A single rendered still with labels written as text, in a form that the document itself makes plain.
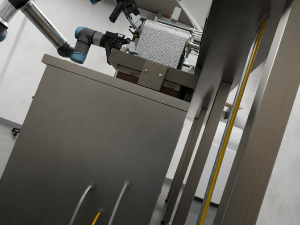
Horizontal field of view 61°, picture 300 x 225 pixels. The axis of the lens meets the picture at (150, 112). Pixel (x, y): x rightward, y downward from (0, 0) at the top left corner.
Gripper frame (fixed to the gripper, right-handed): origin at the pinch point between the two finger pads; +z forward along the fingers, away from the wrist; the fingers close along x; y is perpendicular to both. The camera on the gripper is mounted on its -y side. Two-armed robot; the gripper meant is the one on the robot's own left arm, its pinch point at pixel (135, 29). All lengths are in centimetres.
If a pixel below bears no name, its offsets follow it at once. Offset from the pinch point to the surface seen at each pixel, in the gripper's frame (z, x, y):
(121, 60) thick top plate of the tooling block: 20.7, -24.3, -14.7
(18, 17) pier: -292, 304, -147
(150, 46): 14.4, -4.6, 1.6
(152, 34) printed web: 9.3, -4.6, 5.9
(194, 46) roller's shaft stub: 25.1, 0.3, 21.7
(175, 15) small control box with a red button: -19, 53, 37
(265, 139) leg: 72, -81, 2
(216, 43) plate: 39, -35, 20
